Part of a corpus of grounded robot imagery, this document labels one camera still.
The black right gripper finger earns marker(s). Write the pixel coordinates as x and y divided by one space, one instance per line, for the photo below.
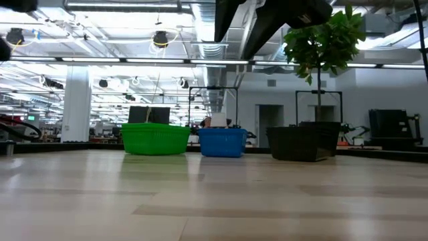
225 15
271 20

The blue slotted plastic basket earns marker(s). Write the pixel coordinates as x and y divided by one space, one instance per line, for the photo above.
222 144

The green white background robot arm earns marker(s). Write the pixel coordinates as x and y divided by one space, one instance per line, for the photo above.
354 130

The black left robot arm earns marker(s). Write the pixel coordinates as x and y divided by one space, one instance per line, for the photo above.
16 5

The green leafy indoor tree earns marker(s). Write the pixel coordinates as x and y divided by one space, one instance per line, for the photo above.
324 37

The long ceiling light bar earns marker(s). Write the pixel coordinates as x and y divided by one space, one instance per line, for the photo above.
154 60

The white box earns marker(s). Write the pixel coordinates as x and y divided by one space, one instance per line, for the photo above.
218 120

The person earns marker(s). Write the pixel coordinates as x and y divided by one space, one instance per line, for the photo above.
205 123

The black computer monitor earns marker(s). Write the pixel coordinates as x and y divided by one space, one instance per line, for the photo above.
137 114

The black equipment stand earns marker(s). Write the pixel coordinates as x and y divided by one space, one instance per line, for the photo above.
391 125

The white building pillar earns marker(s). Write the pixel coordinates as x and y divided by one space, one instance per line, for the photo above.
77 103

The silver ventilation duct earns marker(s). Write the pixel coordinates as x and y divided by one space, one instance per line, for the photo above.
214 77

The black ceiling dome camera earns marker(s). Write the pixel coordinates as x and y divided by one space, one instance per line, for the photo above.
160 39

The black metal gantry frame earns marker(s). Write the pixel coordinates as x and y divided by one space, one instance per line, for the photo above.
319 91

